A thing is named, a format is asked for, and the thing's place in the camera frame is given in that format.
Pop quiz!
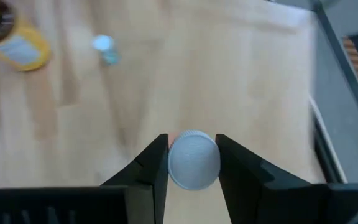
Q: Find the pink vial with white cap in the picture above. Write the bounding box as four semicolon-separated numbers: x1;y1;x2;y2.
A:
167;129;222;191

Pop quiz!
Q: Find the blue vial with white cap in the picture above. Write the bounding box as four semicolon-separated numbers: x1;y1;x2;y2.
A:
91;34;121;67

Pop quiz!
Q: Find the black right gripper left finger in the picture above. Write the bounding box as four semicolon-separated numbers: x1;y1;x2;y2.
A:
100;133;170;224

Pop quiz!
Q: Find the black aluminium table frame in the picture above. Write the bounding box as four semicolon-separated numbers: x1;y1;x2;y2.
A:
309;0;358;184

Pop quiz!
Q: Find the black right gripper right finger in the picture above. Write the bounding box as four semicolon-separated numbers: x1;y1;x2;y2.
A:
215;133;329;224

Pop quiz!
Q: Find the brown bottle with yellow cap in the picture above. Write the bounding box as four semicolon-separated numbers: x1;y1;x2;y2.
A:
0;0;52;72

